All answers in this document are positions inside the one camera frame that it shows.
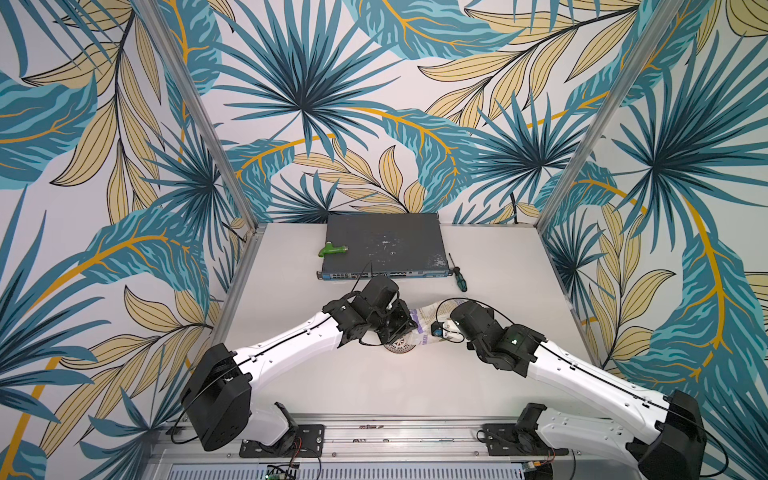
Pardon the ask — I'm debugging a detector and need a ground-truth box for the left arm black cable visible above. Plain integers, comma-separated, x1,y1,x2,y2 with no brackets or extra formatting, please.
169,260,385,446

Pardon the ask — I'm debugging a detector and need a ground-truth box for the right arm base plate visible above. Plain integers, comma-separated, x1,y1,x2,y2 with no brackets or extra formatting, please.
475,423,569,459

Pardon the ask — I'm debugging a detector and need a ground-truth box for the aluminium front rail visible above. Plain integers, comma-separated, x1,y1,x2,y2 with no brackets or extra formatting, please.
141,415,640,479

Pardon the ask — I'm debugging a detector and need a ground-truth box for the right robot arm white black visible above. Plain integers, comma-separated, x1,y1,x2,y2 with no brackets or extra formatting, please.
450,301,707,479

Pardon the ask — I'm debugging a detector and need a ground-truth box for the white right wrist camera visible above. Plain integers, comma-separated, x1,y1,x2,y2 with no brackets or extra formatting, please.
430,320,463,342

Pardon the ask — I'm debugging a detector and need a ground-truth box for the green pipe fitting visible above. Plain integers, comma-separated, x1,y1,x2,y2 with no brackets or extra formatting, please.
318,241,349,258

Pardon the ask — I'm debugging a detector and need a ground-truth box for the green black screwdriver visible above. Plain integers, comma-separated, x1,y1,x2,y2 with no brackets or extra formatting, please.
448,253,468,293

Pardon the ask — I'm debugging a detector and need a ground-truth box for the right aluminium corner post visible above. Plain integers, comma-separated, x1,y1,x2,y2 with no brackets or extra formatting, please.
536,1,683,235

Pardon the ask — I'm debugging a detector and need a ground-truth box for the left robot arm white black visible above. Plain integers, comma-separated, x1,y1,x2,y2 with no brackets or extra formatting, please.
180,277,418,456

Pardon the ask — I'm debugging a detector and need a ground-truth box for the white red patterned bowl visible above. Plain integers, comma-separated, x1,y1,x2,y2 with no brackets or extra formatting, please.
384,339,417,354

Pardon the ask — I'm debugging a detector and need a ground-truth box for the left aluminium corner post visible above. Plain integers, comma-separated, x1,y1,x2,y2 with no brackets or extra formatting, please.
128,0,265,232

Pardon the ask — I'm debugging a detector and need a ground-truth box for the aluminium corner post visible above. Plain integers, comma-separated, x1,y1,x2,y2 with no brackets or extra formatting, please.
536,1,683,235
128,0,265,232

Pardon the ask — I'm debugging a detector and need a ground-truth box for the oatmeal bag white purple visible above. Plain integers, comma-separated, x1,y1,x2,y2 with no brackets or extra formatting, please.
405,300,465,346

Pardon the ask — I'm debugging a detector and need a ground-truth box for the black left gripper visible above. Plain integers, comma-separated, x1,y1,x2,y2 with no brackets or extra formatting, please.
369,296,418,343

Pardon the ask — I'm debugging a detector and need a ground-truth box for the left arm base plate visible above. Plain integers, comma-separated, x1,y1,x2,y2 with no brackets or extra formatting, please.
239,424,326,459

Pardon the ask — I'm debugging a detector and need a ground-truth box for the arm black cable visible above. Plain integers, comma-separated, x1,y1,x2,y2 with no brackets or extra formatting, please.
434,296,730,479
169,260,385,446

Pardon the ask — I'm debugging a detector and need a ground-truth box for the grey blue network switch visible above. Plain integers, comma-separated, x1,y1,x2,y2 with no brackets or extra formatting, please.
317,213,451,281

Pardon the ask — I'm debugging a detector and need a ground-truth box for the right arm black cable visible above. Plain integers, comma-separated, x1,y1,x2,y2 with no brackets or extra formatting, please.
434,296,730,479

